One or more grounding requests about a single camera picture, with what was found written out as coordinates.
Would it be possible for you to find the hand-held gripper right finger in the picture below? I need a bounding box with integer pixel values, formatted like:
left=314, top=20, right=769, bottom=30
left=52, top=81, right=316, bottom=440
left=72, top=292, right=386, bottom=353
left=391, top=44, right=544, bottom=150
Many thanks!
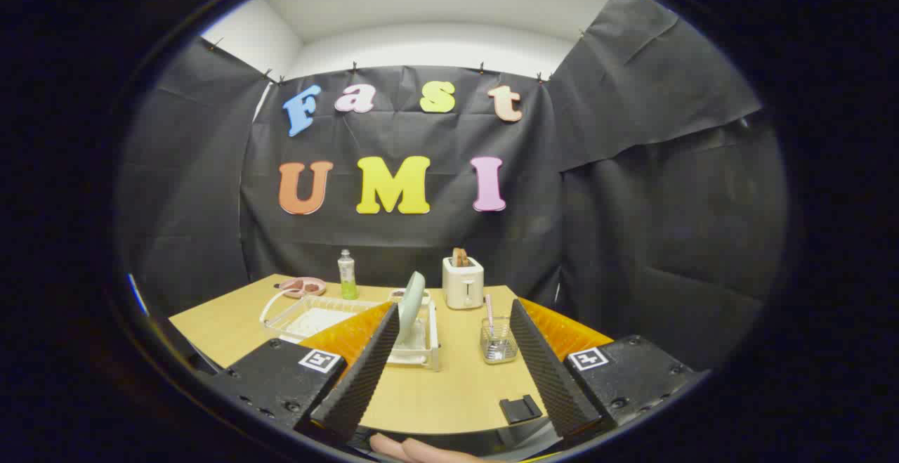
left=509, top=298, right=710, bottom=443

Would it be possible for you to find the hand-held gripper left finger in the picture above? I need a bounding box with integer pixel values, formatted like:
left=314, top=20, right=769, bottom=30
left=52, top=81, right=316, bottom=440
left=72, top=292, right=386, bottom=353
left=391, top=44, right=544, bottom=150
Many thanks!
left=204, top=301, right=401, bottom=446

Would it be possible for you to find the metal wire basket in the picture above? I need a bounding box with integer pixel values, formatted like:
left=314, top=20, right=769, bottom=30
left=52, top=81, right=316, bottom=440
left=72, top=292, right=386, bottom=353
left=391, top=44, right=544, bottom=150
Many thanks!
left=480, top=317, right=519, bottom=365

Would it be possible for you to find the white wire dish rack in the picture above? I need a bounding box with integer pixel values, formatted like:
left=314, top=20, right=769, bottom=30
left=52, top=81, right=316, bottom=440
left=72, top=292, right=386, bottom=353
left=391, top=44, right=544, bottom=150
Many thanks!
left=260, top=287, right=442, bottom=372

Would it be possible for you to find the light green plate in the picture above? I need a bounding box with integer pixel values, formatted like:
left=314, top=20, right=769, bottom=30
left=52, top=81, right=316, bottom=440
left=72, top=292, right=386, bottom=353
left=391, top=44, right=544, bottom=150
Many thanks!
left=397, top=271, right=427, bottom=344

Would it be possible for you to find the spoon with pink checked handle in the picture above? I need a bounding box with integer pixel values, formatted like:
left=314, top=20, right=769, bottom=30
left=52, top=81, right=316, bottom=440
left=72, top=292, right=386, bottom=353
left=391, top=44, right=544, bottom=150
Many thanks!
left=483, top=294, right=510, bottom=362

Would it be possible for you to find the green dish soap bottle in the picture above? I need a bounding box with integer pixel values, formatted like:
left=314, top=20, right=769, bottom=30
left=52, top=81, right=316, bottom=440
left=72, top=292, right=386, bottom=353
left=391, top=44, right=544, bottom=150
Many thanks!
left=338, top=249, right=359, bottom=301

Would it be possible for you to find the pink divided dish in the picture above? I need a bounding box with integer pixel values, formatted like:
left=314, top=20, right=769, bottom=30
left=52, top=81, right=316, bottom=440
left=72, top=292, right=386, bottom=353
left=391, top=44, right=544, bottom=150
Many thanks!
left=278, top=277, right=327, bottom=299

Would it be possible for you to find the small black block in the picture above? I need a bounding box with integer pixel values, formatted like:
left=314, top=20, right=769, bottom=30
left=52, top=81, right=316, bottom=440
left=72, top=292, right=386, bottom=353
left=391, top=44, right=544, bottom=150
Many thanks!
left=499, top=395, right=544, bottom=426

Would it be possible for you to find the white toaster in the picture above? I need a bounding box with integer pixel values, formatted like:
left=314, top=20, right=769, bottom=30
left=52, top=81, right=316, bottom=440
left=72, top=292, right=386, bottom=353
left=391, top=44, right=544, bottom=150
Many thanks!
left=442, top=256, right=485, bottom=311

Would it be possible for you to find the black backdrop cloth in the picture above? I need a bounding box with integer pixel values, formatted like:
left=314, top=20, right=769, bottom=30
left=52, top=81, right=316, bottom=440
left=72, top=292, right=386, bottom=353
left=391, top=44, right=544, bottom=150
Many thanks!
left=116, top=0, right=787, bottom=372

